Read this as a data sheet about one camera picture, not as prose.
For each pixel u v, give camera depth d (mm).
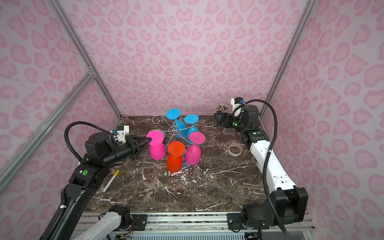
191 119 748
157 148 713
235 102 674
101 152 476
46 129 633
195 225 730
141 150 593
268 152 480
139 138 607
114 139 569
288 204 396
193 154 728
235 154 977
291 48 823
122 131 605
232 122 673
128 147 559
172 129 707
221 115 674
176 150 631
